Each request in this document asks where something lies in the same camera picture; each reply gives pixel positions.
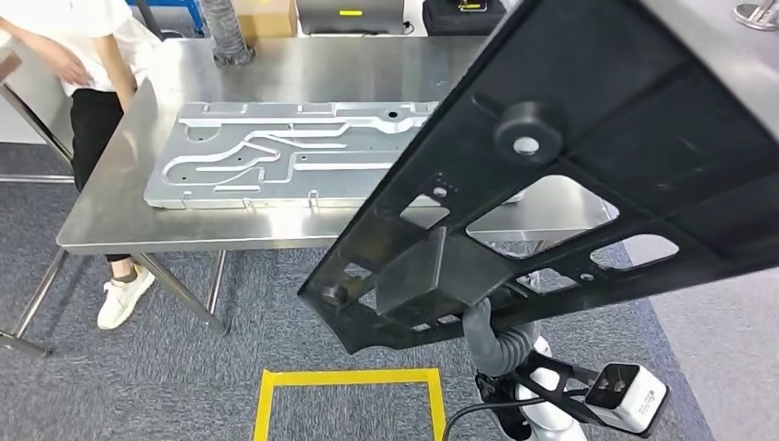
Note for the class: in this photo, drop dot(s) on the machined aluminium plate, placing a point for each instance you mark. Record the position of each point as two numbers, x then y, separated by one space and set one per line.
341 152

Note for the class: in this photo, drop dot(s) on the grey equipment case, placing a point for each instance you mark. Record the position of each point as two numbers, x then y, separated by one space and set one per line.
353 24

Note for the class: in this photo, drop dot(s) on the steel side table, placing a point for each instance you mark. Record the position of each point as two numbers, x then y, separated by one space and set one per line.
36 179

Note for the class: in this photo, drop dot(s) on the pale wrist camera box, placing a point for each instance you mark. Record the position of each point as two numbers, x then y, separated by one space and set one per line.
633 399

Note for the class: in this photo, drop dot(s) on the cardboard box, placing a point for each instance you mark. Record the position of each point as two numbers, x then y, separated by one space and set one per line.
268 21

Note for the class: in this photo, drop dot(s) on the blue metal frame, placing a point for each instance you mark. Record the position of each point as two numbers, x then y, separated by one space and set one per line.
196 18

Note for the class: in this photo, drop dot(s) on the stainless steel workbench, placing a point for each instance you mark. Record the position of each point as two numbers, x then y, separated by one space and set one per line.
304 67

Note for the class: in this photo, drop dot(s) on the person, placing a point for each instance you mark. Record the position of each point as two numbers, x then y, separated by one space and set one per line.
91 122

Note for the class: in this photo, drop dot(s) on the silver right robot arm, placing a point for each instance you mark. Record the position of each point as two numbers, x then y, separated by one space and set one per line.
548 426

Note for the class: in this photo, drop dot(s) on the metal stand base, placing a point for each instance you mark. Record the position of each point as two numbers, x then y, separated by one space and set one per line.
761 12

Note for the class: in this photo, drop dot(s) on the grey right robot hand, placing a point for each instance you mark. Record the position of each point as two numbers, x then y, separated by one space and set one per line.
478 335

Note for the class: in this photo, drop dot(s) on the black plastic plate bracket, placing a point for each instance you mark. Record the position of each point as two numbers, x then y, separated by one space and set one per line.
608 73

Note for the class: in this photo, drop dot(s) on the black bag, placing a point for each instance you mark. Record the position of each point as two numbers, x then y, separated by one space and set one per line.
450 24

